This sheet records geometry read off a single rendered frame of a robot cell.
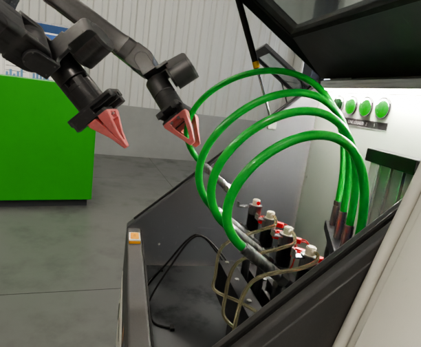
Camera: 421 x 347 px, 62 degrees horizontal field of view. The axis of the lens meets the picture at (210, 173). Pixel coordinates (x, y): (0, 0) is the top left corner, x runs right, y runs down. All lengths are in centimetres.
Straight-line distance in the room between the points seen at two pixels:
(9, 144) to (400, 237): 375
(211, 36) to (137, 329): 718
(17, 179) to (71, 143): 63
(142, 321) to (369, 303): 39
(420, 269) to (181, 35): 714
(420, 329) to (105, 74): 693
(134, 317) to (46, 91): 337
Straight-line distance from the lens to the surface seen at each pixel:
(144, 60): 91
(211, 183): 56
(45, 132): 395
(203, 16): 760
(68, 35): 70
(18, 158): 399
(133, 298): 75
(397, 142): 86
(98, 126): 68
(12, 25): 64
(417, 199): 47
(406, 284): 45
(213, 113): 763
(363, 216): 60
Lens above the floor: 135
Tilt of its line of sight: 12 degrees down
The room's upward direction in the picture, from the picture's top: 8 degrees clockwise
